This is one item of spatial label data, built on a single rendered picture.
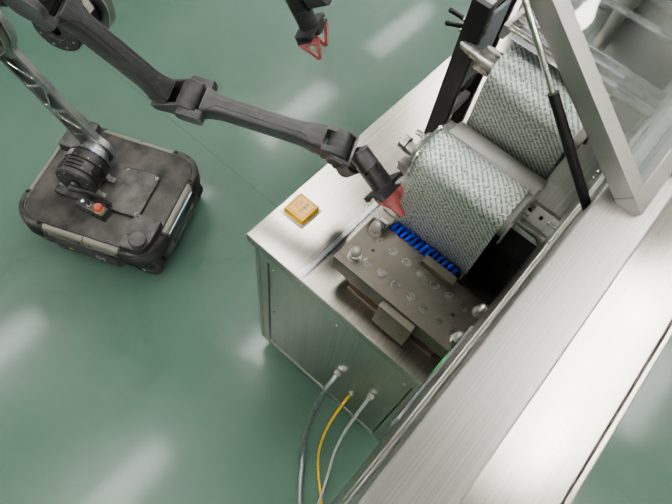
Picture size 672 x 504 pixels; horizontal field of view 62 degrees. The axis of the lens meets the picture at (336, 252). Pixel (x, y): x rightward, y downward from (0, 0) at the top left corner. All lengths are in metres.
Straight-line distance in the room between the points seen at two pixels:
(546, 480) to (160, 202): 1.91
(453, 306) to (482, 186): 0.32
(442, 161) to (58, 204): 1.72
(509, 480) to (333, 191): 1.01
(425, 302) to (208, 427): 1.21
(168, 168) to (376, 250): 1.33
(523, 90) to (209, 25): 2.39
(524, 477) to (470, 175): 0.63
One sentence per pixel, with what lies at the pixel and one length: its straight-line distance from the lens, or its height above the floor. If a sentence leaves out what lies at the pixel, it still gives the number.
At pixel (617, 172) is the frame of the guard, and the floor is 1.70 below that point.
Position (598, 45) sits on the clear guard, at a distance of 0.83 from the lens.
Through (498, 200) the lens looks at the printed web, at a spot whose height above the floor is 1.30.
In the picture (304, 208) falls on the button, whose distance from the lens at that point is 1.58.
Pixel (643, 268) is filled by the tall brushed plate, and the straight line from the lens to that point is 1.12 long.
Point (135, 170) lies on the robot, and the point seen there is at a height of 0.26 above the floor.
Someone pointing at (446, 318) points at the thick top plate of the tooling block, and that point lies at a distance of 1.39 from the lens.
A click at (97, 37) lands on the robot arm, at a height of 1.37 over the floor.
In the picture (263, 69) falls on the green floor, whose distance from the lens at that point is 3.21.
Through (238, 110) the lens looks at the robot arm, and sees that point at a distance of 1.41.
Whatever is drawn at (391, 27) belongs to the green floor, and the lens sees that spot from 3.54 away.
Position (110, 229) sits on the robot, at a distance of 2.42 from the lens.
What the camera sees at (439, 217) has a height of 1.15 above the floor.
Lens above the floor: 2.27
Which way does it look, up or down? 62 degrees down
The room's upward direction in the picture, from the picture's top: 12 degrees clockwise
